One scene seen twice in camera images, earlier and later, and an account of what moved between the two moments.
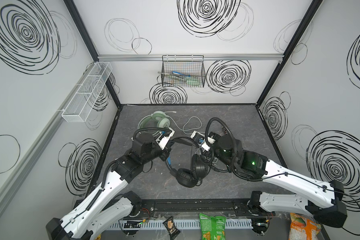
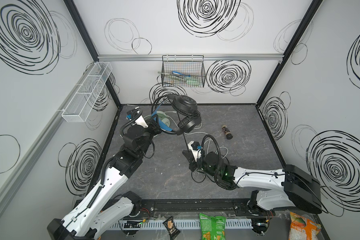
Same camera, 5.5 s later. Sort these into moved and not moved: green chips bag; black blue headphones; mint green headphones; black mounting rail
Moved: black blue headphones
Not moved: mint green headphones; green chips bag; black mounting rail
